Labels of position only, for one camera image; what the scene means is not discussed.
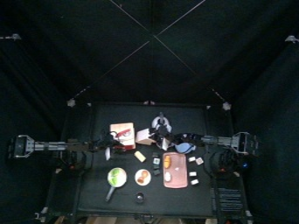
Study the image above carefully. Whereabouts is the white toy kettle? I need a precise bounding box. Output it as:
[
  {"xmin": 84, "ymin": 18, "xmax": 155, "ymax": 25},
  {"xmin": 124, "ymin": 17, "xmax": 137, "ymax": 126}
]
[{"xmin": 151, "ymin": 111, "xmax": 173, "ymax": 134}]

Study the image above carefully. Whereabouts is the blue bowl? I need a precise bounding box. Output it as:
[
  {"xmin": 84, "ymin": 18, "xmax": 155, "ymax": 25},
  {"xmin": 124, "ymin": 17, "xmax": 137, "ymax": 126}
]
[{"xmin": 172, "ymin": 141, "xmax": 197, "ymax": 155}]

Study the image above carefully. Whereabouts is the plain wooden block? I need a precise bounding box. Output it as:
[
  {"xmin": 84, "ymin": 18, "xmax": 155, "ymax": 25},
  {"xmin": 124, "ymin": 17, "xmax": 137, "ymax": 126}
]
[{"xmin": 134, "ymin": 128, "xmax": 156, "ymax": 146}]

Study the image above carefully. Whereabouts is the yellow cheese wedge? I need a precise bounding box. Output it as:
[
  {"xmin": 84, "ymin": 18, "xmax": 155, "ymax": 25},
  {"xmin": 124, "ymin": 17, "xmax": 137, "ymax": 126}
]
[{"xmin": 133, "ymin": 150, "xmax": 147, "ymax": 164}]

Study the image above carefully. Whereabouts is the small dark toy with white face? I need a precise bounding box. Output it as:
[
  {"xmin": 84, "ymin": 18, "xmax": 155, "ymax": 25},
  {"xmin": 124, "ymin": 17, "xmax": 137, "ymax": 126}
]
[{"xmin": 152, "ymin": 151, "xmax": 163, "ymax": 170}]

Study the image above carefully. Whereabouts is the orange toy bread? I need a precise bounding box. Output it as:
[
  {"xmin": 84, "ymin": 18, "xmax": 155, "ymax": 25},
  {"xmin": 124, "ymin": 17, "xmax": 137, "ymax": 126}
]
[{"xmin": 163, "ymin": 155, "xmax": 173, "ymax": 170}]

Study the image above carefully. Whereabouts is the green toy lettuce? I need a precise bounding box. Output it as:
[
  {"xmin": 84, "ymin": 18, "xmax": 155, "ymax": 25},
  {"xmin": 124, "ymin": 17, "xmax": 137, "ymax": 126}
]
[{"xmin": 108, "ymin": 169, "xmax": 126, "ymax": 186}]

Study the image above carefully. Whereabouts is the brown toy croissant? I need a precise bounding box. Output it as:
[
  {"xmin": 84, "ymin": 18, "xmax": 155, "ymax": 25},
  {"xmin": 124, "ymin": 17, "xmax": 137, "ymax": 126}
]
[{"xmin": 136, "ymin": 170, "xmax": 149, "ymax": 185}]

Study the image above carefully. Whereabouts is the white round plate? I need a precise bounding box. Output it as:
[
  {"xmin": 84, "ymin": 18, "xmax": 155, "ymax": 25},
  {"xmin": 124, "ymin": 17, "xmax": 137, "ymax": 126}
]
[{"xmin": 133, "ymin": 168, "xmax": 153, "ymax": 187}]

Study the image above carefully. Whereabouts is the pink plastic tray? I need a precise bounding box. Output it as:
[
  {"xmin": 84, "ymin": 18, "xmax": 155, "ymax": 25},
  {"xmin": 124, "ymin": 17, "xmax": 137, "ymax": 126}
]
[{"xmin": 163, "ymin": 151, "xmax": 189, "ymax": 189}]

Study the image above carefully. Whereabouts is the frying pan with grey handle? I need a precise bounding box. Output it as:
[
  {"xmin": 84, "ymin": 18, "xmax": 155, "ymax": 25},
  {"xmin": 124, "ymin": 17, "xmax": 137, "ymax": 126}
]
[{"xmin": 104, "ymin": 166, "xmax": 128, "ymax": 203}]

